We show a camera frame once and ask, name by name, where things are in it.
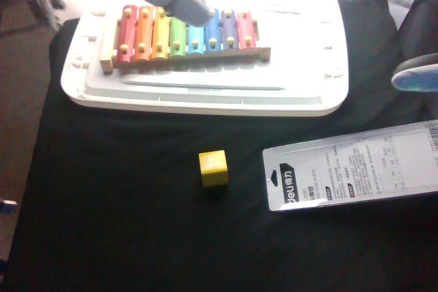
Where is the rainbow wooden hand piano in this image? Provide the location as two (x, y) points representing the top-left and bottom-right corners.
(99, 4), (272, 75)

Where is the white tray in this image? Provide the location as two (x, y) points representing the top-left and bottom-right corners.
(60, 0), (350, 118)

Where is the yellow wooden cube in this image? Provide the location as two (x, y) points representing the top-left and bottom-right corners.
(198, 150), (229, 189)

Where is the black table cloth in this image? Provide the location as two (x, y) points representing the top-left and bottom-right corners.
(0, 0), (438, 292)

